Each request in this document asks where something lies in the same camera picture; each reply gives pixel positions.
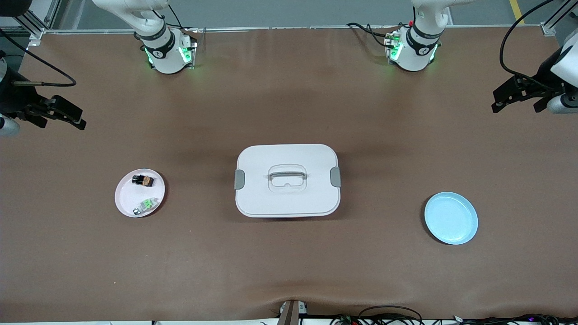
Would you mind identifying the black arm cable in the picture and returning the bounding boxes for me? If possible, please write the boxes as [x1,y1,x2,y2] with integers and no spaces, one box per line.
[0,27,77,88]
[499,0,578,91]

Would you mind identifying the silver table edge rail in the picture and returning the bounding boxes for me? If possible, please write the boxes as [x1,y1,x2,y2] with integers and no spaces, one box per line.
[43,25,545,35]

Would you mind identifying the light blue round plate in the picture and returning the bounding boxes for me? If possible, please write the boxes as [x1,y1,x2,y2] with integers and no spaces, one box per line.
[424,191,479,246]

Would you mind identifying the brown table mat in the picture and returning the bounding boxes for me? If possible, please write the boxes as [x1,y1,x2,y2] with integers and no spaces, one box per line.
[0,27,578,323]

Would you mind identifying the black power cable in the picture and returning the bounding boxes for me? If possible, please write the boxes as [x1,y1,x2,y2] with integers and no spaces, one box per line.
[346,22,390,48]
[151,0,184,30]

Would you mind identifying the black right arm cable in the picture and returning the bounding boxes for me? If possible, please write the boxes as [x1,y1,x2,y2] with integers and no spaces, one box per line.
[0,27,77,88]

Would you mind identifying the pink round plate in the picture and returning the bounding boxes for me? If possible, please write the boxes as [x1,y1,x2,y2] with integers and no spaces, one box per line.
[114,168,166,218]

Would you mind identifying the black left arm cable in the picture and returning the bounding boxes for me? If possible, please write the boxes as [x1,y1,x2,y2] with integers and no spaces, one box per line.
[499,0,578,91]

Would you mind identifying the white lidded storage box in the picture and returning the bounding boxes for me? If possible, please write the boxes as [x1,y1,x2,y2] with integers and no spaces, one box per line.
[234,144,342,218]

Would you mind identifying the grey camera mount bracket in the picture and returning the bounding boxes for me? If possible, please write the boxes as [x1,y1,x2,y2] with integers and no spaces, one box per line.
[277,299,308,325]

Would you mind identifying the aluminium frame post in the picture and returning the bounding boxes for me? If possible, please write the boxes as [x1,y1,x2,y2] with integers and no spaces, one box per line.
[540,0,578,37]
[0,0,62,40]

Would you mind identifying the green and silver switch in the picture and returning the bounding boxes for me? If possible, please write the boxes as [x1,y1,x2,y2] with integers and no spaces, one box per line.
[133,198,160,216]

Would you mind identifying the black looped cable bundle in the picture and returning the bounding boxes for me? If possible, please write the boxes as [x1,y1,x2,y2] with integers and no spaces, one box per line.
[332,305,425,325]

